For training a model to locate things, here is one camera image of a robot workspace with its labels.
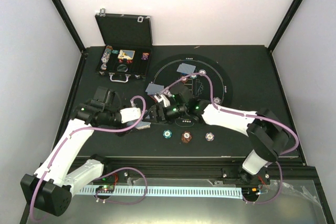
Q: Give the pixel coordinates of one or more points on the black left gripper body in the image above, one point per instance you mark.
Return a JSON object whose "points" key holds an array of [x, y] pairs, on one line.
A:
{"points": [[121, 133]]}

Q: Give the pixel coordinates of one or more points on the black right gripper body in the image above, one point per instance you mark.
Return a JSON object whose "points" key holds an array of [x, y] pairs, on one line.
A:
{"points": [[169, 117]]}

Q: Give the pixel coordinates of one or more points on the white slotted cable duct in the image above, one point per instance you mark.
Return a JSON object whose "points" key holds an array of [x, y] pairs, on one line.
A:
{"points": [[163, 191]]}

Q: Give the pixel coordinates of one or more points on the black poker chip case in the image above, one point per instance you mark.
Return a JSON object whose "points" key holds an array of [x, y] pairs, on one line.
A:
{"points": [[129, 32]]}

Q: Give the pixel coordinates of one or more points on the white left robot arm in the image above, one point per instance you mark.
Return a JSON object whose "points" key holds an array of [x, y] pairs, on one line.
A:
{"points": [[52, 185]]}

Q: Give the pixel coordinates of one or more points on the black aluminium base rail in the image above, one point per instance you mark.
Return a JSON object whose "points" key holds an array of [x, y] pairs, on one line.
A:
{"points": [[221, 168]]}

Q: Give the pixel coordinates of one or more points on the round black poker mat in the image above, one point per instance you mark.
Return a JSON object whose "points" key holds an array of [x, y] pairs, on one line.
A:
{"points": [[215, 83]]}

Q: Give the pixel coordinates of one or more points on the green poker chip stack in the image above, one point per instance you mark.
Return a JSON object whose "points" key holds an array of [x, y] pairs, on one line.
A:
{"points": [[167, 134]]}

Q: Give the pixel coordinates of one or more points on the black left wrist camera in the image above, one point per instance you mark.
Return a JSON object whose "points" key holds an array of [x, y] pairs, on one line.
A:
{"points": [[106, 95]]}

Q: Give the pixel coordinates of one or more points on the chip row in case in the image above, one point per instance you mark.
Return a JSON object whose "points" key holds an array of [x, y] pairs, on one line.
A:
{"points": [[105, 57]]}

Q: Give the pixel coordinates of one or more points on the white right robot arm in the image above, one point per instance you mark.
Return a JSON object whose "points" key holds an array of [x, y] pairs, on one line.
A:
{"points": [[268, 137]]}

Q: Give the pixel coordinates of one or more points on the purple chip in case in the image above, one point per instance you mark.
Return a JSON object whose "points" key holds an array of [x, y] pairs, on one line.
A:
{"points": [[145, 56]]}

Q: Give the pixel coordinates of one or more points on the blue playing card deck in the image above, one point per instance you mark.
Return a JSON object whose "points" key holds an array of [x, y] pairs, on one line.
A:
{"points": [[142, 125]]}

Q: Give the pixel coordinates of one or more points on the blue cards top seat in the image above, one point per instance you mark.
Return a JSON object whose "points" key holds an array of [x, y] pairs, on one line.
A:
{"points": [[186, 68]]}

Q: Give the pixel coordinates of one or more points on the blue white poker chip stack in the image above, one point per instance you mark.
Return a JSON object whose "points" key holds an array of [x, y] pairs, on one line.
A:
{"points": [[209, 137]]}

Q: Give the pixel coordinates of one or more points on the blue card seat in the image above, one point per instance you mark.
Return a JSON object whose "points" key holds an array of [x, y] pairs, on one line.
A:
{"points": [[153, 88]]}

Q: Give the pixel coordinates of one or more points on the orange poker chip stack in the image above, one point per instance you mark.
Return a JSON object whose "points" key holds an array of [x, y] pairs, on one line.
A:
{"points": [[186, 137]]}

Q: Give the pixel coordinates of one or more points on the card pack in case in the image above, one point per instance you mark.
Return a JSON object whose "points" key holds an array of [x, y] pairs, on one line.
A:
{"points": [[126, 54]]}

